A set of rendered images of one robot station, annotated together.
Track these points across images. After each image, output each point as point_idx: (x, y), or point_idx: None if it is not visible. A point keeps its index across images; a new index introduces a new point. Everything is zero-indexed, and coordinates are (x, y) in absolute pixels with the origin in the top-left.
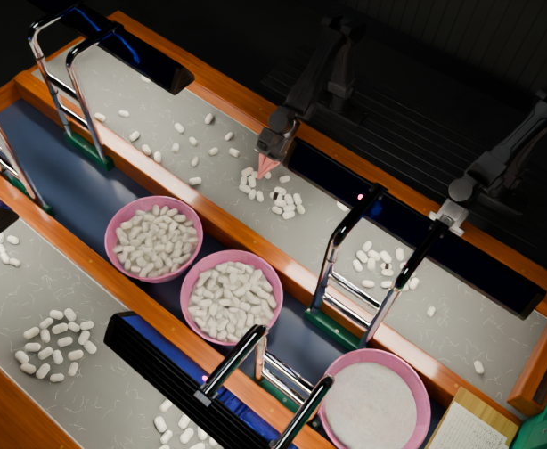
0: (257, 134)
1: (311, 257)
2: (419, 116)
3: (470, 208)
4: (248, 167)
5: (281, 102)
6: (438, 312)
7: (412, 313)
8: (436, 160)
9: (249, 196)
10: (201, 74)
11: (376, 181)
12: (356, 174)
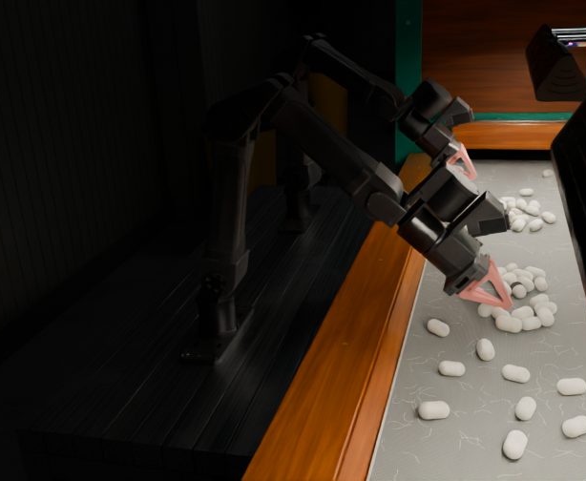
0: (404, 345)
1: (570, 252)
2: (194, 273)
3: (337, 226)
4: (503, 319)
5: (246, 397)
6: (518, 194)
7: (540, 201)
8: (278, 251)
9: (555, 306)
10: (299, 464)
11: (394, 231)
12: (557, 42)
